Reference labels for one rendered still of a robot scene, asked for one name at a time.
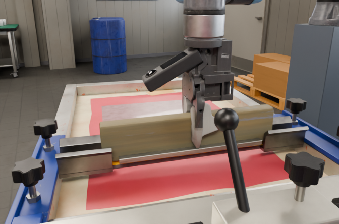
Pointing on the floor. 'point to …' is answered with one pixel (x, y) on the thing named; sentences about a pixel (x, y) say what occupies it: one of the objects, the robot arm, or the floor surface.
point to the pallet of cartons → (267, 78)
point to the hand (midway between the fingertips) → (190, 137)
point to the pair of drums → (108, 45)
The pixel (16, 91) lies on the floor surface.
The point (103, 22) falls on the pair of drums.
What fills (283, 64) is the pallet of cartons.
